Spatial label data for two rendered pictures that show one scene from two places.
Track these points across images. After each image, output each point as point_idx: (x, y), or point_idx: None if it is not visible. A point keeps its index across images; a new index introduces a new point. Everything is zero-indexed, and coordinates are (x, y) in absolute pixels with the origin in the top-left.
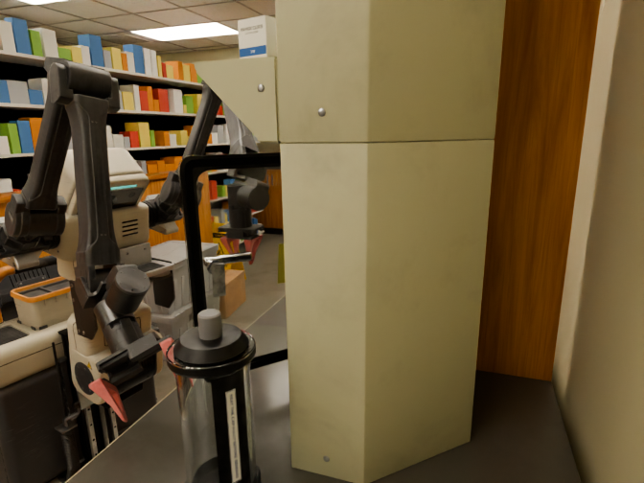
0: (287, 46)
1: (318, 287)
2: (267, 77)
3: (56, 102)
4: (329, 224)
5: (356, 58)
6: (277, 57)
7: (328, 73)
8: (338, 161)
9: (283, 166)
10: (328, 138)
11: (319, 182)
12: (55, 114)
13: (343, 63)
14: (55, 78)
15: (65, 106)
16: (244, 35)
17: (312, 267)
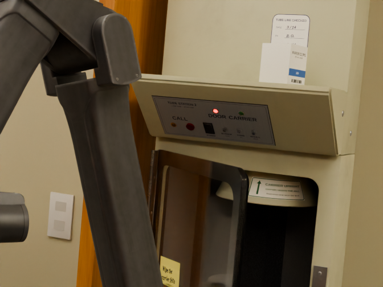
0: (350, 86)
1: (336, 266)
2: (344, 106)
3: (125, 84)
4: (343, 214)
5: (358, 99)
6: (347, 93)
7: (354, 107)
8: (349, 167)
9: (339, 173)
10: (349, 151)
11: (345, 183)
12: (21, 93)
13: (357, 102)
14: (125, 42)
15: (100, 89)
16: (294, 58)
17: (337, 251)
